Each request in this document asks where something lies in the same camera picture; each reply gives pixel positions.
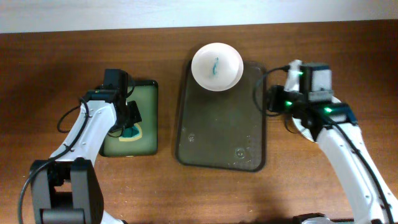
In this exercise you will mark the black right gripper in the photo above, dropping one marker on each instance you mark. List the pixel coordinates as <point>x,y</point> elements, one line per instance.
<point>279,104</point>

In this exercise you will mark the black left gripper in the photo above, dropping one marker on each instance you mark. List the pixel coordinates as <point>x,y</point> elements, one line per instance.
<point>137,116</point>

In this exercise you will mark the green and yellow sponge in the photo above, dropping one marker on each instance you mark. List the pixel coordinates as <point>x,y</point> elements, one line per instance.
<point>131,134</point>

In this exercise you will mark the pale green plate with stain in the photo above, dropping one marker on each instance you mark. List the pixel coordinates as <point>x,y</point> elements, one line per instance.
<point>301,130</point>

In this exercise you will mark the pink plate with stain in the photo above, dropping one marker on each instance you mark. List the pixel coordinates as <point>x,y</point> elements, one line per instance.
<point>217,66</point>

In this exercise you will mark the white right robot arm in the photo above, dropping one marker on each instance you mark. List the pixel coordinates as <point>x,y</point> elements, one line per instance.
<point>331,124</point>

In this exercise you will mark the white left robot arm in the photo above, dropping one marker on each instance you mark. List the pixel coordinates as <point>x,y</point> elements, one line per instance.
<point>65,188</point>

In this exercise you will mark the small black water tray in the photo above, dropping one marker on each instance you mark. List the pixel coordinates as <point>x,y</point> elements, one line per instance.
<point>145,93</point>

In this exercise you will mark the large dark serving tray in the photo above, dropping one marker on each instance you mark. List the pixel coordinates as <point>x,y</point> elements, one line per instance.
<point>221,130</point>

